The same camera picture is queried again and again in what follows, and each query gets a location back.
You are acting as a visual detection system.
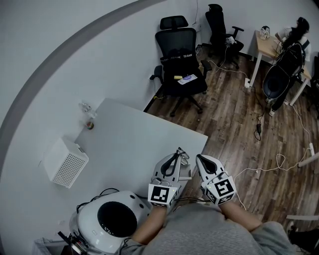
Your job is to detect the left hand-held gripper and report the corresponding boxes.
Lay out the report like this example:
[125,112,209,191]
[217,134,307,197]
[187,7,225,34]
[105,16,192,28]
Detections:
[148,152,182,209]

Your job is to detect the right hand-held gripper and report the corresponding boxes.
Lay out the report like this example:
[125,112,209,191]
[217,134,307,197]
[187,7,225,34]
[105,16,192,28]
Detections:
[195,154,237,206]

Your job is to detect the grey glasses case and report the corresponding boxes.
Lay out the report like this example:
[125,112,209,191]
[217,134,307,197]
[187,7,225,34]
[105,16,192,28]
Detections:
[179,163,193,181]

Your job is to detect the black-framed glasses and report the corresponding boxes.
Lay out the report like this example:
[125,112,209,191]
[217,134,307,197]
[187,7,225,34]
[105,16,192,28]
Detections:
[176,147,191,166]

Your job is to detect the person's right forearm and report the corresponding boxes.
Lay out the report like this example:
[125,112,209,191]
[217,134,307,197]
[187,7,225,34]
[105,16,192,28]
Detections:
[219,201,263,233]

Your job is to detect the person's left forearm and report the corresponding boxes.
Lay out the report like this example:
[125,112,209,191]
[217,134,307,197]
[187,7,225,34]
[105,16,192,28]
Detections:
[131,206,167,246]

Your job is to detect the person's grey sweater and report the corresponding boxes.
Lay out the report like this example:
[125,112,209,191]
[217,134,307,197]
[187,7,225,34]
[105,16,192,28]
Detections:
[119,203,295,255]

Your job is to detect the white purple packet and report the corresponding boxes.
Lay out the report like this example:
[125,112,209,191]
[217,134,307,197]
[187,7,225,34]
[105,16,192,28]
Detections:
[177,74,198,86]

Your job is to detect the white round device black opening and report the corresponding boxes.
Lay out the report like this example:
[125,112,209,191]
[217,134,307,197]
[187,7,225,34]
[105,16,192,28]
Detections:
[69,190,153,255]

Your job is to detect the white table leg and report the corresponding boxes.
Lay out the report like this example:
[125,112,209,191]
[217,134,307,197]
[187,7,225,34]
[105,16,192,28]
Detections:
[297,153,319,168]
[286,214,319,221]

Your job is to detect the clear plastic item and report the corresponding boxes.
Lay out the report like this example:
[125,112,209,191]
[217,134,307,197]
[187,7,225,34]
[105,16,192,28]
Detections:
[78,102,98,119]

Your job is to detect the white perforated box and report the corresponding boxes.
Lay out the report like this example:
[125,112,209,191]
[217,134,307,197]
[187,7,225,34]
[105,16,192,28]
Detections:
[41,136,90,189]

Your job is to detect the black office chair with headrest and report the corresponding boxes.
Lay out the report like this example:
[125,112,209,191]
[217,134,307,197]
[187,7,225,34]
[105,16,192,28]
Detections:
[149,15,213,118]

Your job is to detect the wooden table white legs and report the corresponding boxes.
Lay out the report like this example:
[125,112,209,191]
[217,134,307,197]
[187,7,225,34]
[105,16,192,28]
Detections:
[249,29,313,106]

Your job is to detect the white items on wooden table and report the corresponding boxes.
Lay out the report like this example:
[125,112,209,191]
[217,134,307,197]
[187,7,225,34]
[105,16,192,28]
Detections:
[259,25,272,40]

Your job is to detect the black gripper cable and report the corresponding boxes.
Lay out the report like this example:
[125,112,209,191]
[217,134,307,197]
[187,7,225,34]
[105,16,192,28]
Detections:
[173,196,208,205]

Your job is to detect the long white floor cable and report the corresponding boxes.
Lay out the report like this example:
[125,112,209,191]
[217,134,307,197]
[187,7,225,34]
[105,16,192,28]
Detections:
[232,104,315,209]

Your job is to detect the black device cable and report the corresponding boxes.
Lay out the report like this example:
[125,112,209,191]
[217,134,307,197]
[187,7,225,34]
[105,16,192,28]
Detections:
[76,187,121,214]

